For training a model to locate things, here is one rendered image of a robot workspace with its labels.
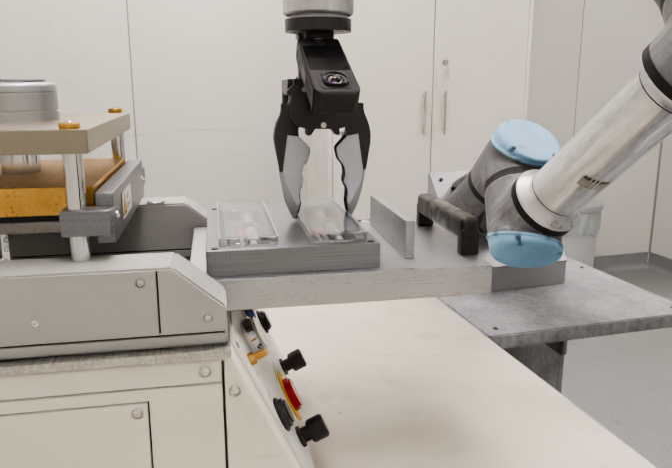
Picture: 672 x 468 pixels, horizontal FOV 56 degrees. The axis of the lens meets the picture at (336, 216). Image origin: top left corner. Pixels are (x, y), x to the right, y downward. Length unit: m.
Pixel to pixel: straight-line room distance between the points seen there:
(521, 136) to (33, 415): 0.85
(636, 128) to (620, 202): 3.28
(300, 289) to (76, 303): 0.19
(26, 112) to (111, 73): 2.47
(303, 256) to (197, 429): 0.18
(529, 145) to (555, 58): 2.68
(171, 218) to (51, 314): 0.29
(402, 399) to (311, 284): 0.29
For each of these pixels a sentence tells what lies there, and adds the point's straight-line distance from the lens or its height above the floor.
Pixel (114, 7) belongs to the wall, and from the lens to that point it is 3.13.
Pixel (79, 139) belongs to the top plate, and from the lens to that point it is 0.54.
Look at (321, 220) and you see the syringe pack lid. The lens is 0.66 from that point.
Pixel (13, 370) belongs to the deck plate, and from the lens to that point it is 0.56.
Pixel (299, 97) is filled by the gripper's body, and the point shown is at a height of 1.13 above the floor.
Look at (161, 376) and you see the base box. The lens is 0.55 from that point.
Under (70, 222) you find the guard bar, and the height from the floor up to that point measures 1.03.
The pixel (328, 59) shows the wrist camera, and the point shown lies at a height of 1.17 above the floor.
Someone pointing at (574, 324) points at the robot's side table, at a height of 0.75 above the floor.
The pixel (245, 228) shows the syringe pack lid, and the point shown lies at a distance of 0.63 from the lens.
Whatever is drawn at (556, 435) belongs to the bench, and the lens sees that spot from 0.80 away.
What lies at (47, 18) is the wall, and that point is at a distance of 3.15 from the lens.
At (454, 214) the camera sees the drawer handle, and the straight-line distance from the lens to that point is 0.68.
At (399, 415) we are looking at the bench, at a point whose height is 0.75.
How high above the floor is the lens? 1.15
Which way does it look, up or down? 12 degrees down
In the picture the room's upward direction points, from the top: straight up
